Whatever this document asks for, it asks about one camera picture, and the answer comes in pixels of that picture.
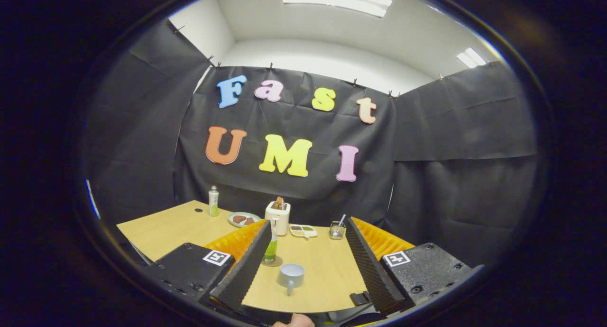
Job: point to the white toaster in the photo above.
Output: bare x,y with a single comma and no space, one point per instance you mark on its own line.
282,218

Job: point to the round brown coaster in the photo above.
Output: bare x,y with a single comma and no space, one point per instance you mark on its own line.
279,261

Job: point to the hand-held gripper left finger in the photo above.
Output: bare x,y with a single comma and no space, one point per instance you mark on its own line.
244,270

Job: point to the wooden table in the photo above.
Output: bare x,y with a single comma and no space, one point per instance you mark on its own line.
327,265

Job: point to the brown toast slice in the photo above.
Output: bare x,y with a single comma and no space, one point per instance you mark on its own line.
279,203

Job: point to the clear glass tumbler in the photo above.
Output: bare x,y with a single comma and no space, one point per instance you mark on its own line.
337,231

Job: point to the small white green bottle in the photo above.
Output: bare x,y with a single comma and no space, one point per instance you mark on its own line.
214,204

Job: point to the brown bread piece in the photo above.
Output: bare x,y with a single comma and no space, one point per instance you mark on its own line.
249,221
239,219

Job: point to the small ceiling light panel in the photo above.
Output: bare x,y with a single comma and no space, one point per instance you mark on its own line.
472,58

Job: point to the clear green-label juice bottle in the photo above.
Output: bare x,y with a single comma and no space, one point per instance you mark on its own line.
271,253

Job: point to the white straw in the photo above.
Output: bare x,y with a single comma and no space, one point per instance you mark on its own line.
342,219

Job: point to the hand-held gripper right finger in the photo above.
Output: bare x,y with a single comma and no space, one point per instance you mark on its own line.
372,270

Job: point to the pale green plate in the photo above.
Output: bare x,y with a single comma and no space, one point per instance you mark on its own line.
256,217

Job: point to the pale blue cup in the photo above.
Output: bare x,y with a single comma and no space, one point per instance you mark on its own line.
290,275

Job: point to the white divided snack tray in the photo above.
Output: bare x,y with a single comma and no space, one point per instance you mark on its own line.
303,233

